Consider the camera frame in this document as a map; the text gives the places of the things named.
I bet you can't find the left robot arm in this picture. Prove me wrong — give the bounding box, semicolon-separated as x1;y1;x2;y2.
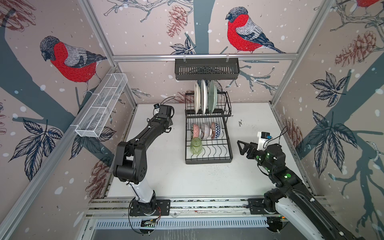
113;104;175;214

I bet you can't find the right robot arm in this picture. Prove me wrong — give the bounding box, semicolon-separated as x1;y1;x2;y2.
238;141;356;240

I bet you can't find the white mesh wall basket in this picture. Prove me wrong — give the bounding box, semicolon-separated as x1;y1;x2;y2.
75;73;128;138

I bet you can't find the green glass tumbler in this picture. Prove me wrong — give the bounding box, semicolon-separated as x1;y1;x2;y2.
190;138;203;155

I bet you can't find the black two-tier dish rack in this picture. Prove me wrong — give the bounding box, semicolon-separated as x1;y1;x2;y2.
184;90;234;165

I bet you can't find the aluminium top crossbar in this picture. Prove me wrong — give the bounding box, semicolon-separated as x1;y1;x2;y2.
112;53;299;63

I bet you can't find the green plate right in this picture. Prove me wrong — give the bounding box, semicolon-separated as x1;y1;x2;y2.
208;81;218;114

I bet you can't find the white plate middle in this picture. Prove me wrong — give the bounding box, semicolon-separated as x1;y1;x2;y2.
201;80;208;115

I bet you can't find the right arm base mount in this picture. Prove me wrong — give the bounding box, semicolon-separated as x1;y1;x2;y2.
244;198;292;215

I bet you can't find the black hanging wire shelf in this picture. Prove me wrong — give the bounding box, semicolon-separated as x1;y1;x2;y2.
175;58;240;81

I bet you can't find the cream plate left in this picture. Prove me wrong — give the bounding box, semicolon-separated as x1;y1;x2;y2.
194;82;201;115

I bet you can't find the pink floral bowl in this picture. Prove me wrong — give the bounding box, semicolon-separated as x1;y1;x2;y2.
192;124;201;139

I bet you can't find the blue zigzag patterned bowl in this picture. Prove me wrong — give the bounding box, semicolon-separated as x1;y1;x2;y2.
211;122;222;140

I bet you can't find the aluminium front rail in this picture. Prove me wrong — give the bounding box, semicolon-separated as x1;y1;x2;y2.
86;195;334;219

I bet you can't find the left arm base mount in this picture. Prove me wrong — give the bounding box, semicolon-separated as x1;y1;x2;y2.
129;200;171;217

